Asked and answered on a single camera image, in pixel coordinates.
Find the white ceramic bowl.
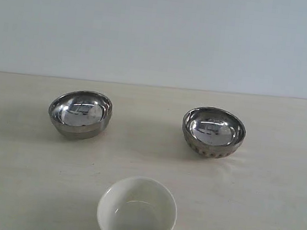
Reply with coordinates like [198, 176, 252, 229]
[96, 176, 177, 230]

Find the smooth stainless steel bowl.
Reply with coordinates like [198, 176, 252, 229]
[48, 90, 113, 140]

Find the ribbed stainless steel bowl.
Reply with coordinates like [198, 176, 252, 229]
[181, 106, 246, 158]

